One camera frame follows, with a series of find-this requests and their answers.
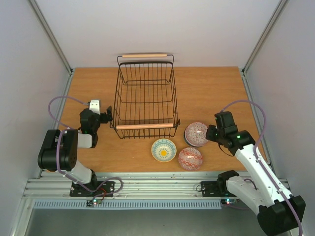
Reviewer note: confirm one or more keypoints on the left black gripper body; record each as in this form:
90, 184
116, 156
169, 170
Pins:
105, 121

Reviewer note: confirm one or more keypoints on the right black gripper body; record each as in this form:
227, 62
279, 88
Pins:
211, 132

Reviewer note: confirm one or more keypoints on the white bowl with brown diamonds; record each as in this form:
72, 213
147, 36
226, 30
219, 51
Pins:
196, 133

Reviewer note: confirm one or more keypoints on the red patterned bowl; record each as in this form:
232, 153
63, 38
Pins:
190, 159

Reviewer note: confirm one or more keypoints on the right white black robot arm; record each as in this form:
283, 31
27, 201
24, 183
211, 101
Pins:
276, 208

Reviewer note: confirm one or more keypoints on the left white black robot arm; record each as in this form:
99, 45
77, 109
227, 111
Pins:
59, 150

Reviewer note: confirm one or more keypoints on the white bowl under stack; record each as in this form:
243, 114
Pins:
191, 145

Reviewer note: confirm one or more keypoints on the teal yellow sun bowl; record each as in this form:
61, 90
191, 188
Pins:
163, 150

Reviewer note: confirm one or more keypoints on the right circuit board with leds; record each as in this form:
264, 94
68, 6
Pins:
229, 201

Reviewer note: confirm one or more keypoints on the circuit board with leds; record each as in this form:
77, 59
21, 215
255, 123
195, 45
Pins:
229, 201
94, 202

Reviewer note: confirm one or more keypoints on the left circuit board with leds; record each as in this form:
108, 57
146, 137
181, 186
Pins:
94, 202

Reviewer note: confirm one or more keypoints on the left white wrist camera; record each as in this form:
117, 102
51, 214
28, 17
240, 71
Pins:
94, 106

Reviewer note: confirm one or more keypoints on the black wire dish rack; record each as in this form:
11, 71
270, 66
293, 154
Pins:
145, 104

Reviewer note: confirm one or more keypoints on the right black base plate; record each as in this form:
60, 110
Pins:
211, 189

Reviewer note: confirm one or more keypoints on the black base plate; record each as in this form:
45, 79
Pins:
106, 189
211, 189

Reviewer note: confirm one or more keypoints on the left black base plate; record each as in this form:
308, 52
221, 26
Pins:
106, 189

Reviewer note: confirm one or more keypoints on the aluminium rail frame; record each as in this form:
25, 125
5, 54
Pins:
141, 185

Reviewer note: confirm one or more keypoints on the right aluminium corner post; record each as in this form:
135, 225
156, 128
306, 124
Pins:
265, 33

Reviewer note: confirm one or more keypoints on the aluminium corner post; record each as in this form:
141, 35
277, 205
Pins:
265, 33
40, 16

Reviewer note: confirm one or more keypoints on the grey slotted cable duct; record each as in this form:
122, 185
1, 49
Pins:
127, 204

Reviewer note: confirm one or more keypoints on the left aluminium corner post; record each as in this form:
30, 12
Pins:
40, 16

